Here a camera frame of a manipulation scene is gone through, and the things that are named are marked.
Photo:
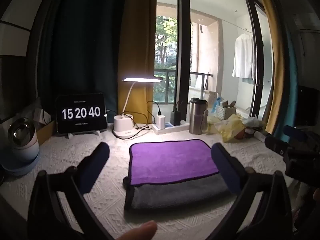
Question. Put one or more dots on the white desk lamp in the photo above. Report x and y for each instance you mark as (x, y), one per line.
(125, 127)

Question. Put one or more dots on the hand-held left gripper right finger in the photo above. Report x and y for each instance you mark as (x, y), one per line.
(225, 167)

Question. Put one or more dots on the black tablet with clock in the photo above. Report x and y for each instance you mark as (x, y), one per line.
(81, 112)

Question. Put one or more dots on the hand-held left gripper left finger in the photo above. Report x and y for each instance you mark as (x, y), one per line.
(96, 163)

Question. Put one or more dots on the person's left hand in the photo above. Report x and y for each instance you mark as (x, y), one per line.
(140, 232)

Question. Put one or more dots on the dark teal curtain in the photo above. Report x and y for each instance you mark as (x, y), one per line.
(85, 42)

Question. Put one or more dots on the white charger plug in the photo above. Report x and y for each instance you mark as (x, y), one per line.
(160, 121)

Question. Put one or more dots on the blue plastic bag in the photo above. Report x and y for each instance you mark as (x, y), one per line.
(216, 105)

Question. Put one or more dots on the white hanging shirt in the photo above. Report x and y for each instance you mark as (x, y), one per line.
(243, 55)

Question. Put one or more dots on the cardboard box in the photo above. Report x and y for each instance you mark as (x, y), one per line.
(46, 131)

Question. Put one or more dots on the white tablet stand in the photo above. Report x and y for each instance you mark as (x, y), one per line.
(72, 134)

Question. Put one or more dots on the yellow plastic bag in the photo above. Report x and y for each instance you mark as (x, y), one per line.
(226, 127)

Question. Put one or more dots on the white mesh basket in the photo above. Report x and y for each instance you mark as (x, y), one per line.
(225, 112)

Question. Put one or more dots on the mustard yellow curtain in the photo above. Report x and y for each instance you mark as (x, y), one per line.
(137, 42)
(275, 62)

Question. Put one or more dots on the grey towel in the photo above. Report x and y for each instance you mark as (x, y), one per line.
(180, 195)

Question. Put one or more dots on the balcony railing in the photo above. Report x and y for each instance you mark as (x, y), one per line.
(170, 85)

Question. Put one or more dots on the steel tumbler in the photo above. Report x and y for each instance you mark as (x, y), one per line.
(197, 117)

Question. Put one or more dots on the white crumpled plastic bag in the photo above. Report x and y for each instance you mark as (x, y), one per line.
(253, 122)

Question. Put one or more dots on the purple towel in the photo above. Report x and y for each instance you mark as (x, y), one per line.
(170, 162)

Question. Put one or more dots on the white round humidifier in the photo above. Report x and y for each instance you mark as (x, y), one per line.
(20, 145)

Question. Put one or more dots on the white knitted tablecloth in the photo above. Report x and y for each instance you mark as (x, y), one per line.
(112, 205)

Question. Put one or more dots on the white power strip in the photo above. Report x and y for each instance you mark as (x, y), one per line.
(172, 127)

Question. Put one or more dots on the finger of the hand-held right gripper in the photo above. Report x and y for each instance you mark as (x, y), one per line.
(276, 143)
(295, 133)

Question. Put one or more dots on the teal blue curtain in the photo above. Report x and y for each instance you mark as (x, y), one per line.
(290, 92)

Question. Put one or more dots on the black charger plug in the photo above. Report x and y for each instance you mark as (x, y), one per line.
(175, 117)

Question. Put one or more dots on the black sliding door frame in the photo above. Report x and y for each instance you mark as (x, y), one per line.
(183, 55)

